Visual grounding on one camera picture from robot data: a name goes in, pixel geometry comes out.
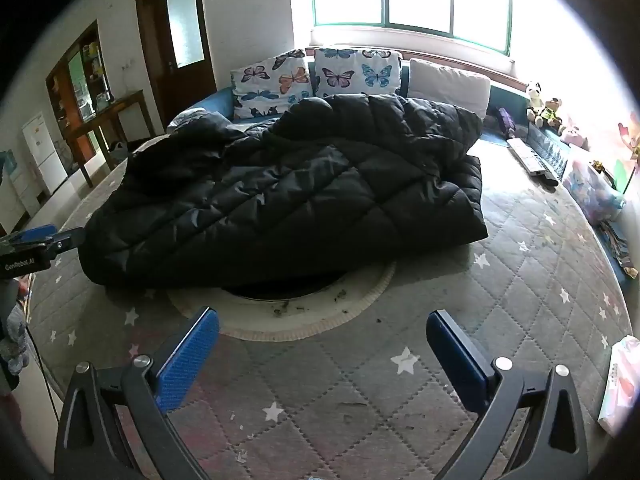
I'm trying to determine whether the white pillow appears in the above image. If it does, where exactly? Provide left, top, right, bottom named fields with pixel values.
left=407, top=58, right=492, bottom=120

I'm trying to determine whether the blue bed frame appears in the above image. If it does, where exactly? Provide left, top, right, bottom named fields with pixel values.
left=167, top=65, right=638, bottom=281

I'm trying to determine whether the white refrigerator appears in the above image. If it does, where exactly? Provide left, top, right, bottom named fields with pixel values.
left=21, top=112, right=68, bottom=196

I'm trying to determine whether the grey star quilted mattress pad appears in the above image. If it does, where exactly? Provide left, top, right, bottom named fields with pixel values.
left=25, top=130, right=633, bottom=480

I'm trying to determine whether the round cream mat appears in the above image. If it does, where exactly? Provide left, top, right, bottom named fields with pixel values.
left=167, top=260, right=397, bottom=343

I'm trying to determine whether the black puffer jacket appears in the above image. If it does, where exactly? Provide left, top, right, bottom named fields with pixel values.
left=80, top=94, right=490, bottom=291

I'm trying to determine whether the brown wooden door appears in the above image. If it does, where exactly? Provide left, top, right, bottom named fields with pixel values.
left=135, top=0, right=217, bottom=136

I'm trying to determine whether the purple cloth toy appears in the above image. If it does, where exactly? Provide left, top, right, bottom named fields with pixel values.
left=495, top=106, right=518, bottom=138

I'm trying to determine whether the pink plush toy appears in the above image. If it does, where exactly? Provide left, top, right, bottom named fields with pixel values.
left=560, top=125, right=591, bottom=150

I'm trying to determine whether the wooden display cabinet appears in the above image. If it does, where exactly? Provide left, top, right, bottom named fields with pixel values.
left=45, top=20, right=117, bottom=173

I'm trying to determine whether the pastel printed cushion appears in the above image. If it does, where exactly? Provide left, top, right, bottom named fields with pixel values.
left=562, top=147, right=627, bottom=226

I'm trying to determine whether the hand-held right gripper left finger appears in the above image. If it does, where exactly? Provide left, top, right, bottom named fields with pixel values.
left=54, top=306, right=221, bottom=480

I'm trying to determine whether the wooden side table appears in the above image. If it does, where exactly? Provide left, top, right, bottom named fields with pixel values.
left=66, top=90, right=157, bottom=188

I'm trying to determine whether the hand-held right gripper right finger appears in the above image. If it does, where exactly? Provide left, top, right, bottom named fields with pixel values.
left=426, top=309, right=588, bottom=480

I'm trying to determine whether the pink tissue packet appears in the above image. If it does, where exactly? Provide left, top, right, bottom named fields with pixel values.
left=597, top=335, right=640, bottom=436

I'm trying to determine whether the white panda plush toy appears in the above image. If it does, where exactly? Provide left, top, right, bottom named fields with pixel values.
left=525, top=80, right=546, bottom=111

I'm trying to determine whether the blue printed board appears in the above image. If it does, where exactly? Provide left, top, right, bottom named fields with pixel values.
left=0, top=150, right=23, bottom=181

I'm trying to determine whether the black cable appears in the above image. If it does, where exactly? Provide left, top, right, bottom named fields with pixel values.
left=20, top=285, right=63, bottom=411

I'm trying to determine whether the grey folded blanket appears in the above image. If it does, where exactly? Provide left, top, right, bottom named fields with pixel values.
left=167, top=107, right=221, bottom=131

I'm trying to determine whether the long grey flat box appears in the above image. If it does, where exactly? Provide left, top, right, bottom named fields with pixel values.
left=506, top=137, right=558, bottom=186

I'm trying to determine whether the butterfly print pillow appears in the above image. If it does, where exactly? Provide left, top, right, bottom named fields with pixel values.
left=312, top=47, right=403, bottom=100
left=231, top=49, right=313, bottom=121

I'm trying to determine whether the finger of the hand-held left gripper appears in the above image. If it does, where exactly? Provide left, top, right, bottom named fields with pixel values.
left=9, top=223, right=59, bottom=246
left=42, top=227, right=87, bottom=261

